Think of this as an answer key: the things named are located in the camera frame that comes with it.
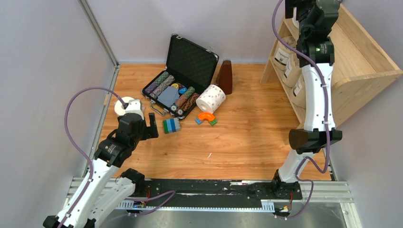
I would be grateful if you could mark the brown metronome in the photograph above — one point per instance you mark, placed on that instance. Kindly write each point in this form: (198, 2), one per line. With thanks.
(224, 78)

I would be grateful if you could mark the brown roll front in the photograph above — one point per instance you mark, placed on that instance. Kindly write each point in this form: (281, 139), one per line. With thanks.
(292, 71)

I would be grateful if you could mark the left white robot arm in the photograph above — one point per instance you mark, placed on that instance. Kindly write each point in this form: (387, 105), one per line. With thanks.
(88, 208)

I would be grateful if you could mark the white toilet paper roll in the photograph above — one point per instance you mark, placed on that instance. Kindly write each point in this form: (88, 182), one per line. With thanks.
(119, 108)

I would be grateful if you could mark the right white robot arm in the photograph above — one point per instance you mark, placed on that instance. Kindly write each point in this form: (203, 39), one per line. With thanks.
(316, 53)

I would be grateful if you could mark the orange curved toy piece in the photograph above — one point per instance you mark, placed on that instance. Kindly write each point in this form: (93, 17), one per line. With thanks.
(205, 116)

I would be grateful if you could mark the brown roll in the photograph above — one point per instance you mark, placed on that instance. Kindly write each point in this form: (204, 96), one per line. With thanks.
(282, 53)
(292, 71)
(298, 95)

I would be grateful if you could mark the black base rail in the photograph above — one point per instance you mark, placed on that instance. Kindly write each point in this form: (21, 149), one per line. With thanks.
(217, 194)

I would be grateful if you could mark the black poker chip case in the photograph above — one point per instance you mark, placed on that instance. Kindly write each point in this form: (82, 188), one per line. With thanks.
(191, 65)

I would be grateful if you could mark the aluminium frame post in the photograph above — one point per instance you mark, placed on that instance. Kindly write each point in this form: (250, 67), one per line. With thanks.
(98, 31)

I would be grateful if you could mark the patterned paper roll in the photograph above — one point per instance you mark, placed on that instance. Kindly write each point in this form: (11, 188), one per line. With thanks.
(294, 18)
(211, 98)

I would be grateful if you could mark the green blue block toy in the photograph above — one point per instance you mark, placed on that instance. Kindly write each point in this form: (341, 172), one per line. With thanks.
(171, 125)

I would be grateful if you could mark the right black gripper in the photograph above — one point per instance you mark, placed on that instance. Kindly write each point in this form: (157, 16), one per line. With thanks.
(299, 4)

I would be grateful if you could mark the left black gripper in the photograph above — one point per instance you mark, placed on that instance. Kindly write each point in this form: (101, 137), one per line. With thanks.
(151, 131)

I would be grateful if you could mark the patterned paper roll lying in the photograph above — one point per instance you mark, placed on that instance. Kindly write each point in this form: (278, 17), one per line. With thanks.
(211, 98)

